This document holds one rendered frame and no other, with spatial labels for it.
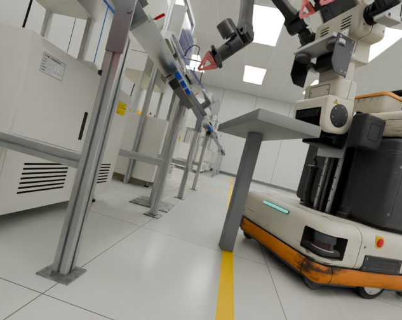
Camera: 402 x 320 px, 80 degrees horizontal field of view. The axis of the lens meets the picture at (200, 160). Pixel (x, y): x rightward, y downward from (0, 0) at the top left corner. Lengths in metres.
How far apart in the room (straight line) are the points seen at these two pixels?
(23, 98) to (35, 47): 0.15
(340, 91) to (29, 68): 1.18
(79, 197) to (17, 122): 0.32
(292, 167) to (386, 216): 7.73
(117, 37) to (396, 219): 1.26
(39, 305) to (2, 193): 0.39
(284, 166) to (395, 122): 7.63
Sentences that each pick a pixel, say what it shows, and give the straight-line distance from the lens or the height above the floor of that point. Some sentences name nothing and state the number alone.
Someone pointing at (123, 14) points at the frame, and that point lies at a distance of 0.73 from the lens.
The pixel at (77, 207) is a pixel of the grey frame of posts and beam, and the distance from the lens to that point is 0.70.
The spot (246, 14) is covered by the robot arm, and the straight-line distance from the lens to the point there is 1.22.
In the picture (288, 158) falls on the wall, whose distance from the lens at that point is 8.92.
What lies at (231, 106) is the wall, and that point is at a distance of 8.95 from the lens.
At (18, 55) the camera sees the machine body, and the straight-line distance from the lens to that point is 0.92.
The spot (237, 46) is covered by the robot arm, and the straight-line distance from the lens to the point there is 1.08.
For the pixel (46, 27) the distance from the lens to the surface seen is 1.85.
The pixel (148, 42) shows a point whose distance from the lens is 0.85.
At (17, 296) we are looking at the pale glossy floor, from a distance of 0.71.
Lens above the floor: 0.39
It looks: 1 degrees down
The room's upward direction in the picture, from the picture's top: 15 degrees clockwise
